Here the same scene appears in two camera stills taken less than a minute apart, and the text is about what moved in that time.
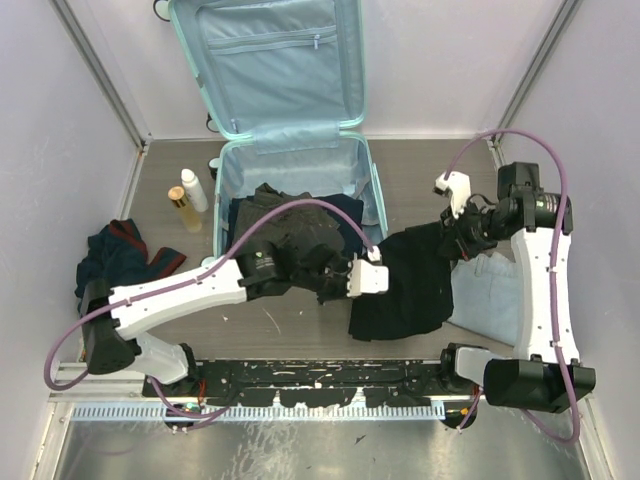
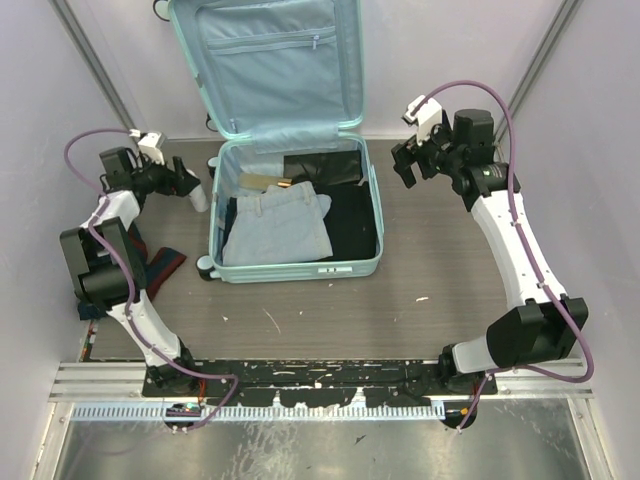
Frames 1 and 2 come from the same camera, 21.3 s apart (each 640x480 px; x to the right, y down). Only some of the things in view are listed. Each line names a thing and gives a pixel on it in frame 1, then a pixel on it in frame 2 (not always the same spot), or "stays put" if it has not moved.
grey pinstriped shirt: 278,243 to 221,206
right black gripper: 455,229 to 410,151
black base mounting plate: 309,383 stays put
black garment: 419,287 to 349,222
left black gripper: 342,288 to 177,182
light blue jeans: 487,296 to 285,224
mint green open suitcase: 285,80 stays put
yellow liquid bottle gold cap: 191,217 to 260,181
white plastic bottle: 194,189 stays put
